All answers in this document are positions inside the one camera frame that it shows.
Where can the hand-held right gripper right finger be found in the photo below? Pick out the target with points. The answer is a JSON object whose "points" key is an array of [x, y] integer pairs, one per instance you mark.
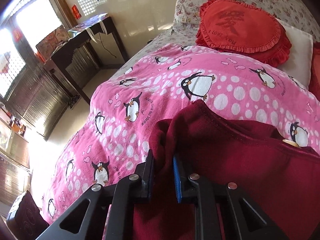
{"points": [[178, 177]]}

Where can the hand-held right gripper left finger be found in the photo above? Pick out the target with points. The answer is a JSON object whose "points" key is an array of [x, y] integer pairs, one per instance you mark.
{"points": [[149, 172]]}

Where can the dark red fleece garment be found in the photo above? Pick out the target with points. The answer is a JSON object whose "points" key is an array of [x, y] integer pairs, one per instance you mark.
{"points": [[250, 167]]}

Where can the pink penguin print blanket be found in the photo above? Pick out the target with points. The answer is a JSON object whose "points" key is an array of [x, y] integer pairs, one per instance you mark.
{"points": [[162, 92]]}

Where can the wooden cabinet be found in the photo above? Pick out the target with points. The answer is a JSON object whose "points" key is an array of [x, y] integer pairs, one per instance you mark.
{"points": [[17, 145]]}

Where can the dark wooden lattice door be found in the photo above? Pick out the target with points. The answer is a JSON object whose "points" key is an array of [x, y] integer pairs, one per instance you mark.
{"points": [[32, 95]]}

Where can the dark wooden table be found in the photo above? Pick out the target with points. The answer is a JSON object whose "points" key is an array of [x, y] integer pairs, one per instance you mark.
{"points": [[82, 38]]}

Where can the white gift bag with ribbons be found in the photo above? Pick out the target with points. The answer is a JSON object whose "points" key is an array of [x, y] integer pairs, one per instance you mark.
{"points": [[92, 21]]}

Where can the printed cardboard box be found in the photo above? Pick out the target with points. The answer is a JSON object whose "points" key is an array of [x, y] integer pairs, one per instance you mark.
{"points": [[51, 42]]}

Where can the red heart-shaped ruffled pillow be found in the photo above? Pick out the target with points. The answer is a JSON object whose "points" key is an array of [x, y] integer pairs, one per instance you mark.
{"points": [[237, 25]]}

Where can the small floral pillow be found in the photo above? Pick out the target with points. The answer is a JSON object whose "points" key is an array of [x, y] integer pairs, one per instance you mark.
{"points": [[187, 5]]}

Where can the white pillow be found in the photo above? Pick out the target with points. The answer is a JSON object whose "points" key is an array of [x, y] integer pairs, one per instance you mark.
{"points": [[297, 52]]}

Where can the red paper decoration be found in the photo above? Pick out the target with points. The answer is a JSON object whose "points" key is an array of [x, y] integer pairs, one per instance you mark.
{"points": [[17, 35], [76, 11]]}

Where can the red cushion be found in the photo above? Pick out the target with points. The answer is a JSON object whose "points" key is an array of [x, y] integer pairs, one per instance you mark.
{"points": [[315, 65]]}

